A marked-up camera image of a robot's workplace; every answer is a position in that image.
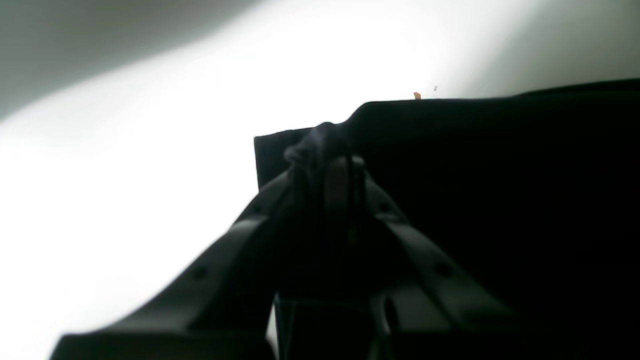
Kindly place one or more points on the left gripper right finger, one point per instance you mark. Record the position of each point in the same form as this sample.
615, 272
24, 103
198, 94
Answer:
425, 306

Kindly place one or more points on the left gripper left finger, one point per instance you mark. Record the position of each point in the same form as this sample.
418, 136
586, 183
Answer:
219, 307

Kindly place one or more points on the black T-shirt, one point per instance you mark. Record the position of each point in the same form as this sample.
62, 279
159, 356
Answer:
537, 193

